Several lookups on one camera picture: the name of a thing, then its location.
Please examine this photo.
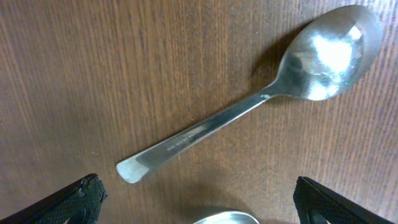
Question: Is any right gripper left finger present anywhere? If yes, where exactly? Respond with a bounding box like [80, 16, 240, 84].
[1, 174, 107, 224]

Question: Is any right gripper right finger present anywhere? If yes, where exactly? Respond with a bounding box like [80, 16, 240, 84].
[293, 176, 392, 224]

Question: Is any steel spoon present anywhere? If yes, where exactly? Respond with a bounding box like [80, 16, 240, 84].
[116, 5, 382, 184]
[193, 210, 259, 224]

